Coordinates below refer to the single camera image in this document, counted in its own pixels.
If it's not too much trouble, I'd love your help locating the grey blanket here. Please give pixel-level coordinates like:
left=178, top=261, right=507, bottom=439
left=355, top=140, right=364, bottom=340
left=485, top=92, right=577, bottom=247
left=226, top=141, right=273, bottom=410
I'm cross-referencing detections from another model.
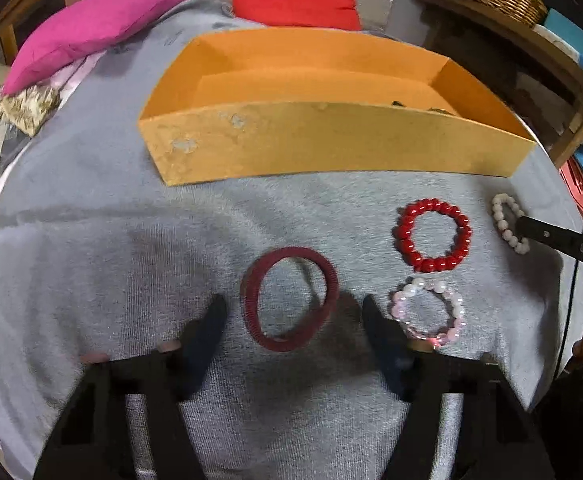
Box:
left=77, top=0, right=583, bottom=479

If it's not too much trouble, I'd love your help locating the wooden shelf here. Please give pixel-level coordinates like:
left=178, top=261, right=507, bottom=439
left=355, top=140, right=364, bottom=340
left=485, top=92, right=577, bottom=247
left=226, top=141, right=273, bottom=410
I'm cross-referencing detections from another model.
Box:
left=416, top=0, right=583, bottom=167

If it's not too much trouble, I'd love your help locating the orange cardboard box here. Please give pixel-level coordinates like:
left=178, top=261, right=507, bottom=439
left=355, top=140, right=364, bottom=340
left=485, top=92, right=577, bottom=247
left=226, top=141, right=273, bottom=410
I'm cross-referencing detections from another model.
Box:
left=139, top=27, right=535, bottom=185

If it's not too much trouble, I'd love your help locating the magenta pillow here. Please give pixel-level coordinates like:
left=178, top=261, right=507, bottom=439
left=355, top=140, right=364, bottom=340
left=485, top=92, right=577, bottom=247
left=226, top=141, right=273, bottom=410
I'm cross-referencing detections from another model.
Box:
left=2, top=0, right=185, bottom=96

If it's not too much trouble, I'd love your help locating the red bead bracelet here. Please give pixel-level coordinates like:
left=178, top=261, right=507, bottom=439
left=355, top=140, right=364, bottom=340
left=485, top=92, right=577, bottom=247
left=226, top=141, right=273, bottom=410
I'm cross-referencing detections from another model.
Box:
left=394, top=197, right=474, bottom=274

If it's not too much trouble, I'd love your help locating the thin dark bangle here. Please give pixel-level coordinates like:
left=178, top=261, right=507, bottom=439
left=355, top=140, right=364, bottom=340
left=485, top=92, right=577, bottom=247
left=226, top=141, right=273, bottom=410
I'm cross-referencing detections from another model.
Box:
left=428, top=107, right=454, bottom=116

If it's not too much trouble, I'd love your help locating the pink white bead bracelet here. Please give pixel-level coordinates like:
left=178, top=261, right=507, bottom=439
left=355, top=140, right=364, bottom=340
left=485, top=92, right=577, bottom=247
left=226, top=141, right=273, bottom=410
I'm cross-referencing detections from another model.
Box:
left=390, top=276, right=469, bottom=348

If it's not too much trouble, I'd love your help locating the dark red hair tie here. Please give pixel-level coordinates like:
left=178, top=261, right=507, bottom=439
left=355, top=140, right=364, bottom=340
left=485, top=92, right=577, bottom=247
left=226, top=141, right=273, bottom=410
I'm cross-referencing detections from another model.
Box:
left=239, top=245, right=341, bottom=354

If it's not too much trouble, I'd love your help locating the wooden side table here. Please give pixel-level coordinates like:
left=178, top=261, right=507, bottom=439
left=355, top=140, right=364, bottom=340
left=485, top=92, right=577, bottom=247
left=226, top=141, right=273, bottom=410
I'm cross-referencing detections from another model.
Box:
left=0, top=0, right=91, bottom=66

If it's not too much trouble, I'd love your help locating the pink bed sheet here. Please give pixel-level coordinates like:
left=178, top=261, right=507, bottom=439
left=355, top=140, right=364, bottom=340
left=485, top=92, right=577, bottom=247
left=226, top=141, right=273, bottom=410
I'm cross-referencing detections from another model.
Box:
left=0, top=50, right=112, bottom=478

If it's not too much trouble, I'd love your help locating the patterned gold cloth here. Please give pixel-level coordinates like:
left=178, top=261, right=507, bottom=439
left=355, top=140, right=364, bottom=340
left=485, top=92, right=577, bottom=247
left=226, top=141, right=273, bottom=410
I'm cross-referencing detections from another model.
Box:
left=0, top=84, right=60, bottom=138

